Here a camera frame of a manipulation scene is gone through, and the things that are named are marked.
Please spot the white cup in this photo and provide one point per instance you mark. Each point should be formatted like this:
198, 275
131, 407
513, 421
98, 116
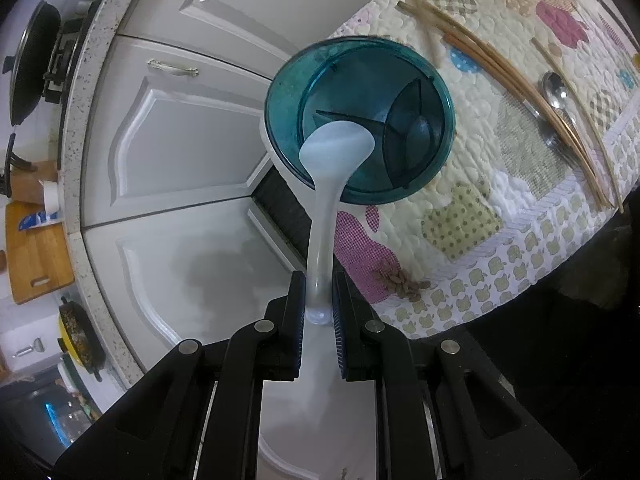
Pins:
51, 197

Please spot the speckled stone countertop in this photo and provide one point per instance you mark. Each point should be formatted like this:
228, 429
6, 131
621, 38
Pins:
75, 110

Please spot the patchwork quilted table cover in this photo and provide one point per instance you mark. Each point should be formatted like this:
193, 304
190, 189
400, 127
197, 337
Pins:
500, 240

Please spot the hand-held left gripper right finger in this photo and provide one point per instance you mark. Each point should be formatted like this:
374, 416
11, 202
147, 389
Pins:
337, 325

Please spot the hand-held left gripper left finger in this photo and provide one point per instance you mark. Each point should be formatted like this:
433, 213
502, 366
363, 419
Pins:
298, 320

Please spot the white plastic spoon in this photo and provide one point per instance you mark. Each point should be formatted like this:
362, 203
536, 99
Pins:
320, 240

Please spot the wooden cutting board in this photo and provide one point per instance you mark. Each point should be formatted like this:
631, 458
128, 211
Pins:
35, 260

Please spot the blue and white packet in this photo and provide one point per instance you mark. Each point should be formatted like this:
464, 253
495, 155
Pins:
40, 220

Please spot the black gas stove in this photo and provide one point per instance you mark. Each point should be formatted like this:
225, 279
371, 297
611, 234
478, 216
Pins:
67, 50

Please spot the metal spoon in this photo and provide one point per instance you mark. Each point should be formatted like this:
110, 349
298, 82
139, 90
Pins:
555, 91

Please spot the yellow pot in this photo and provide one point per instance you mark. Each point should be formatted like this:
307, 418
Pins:
80, 335

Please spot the teal rimmed white utensil holder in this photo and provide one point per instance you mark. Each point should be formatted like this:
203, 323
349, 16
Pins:
350, 75

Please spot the black wok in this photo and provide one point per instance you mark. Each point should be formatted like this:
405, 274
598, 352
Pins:
30, 60

